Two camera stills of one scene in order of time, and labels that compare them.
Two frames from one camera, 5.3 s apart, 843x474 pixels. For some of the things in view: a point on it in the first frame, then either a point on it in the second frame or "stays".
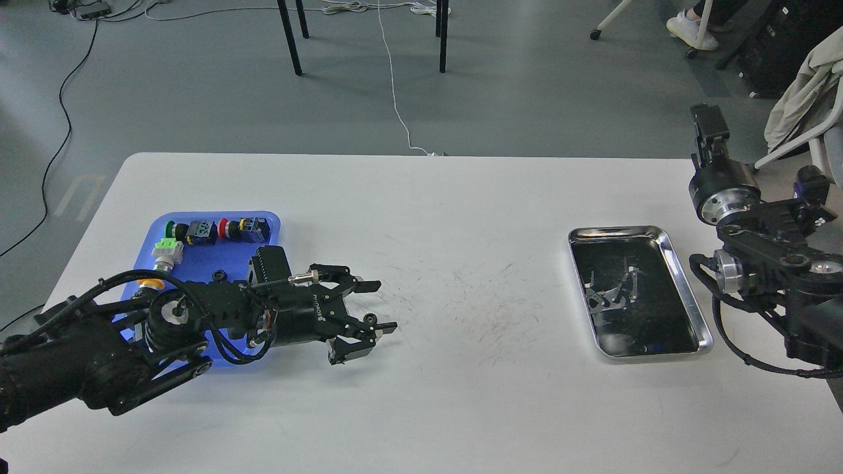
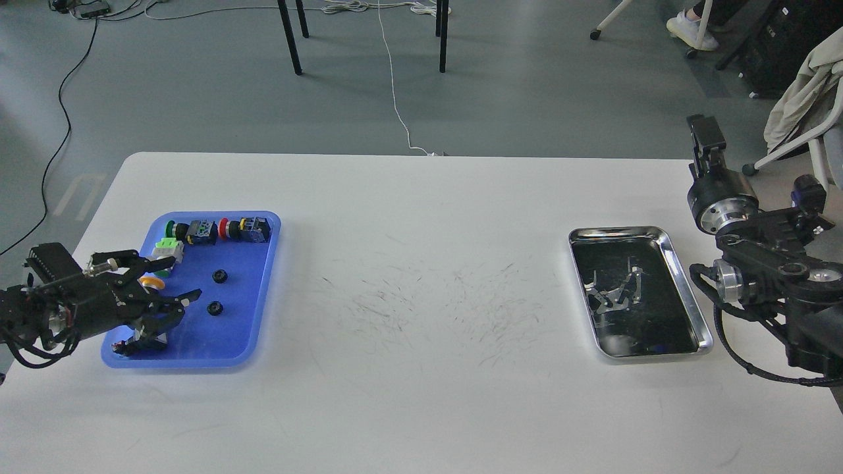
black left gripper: (307, 313) → (95, 305)
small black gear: (219, 276) stays
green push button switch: (199, 232) stays
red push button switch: (251, 230) stays
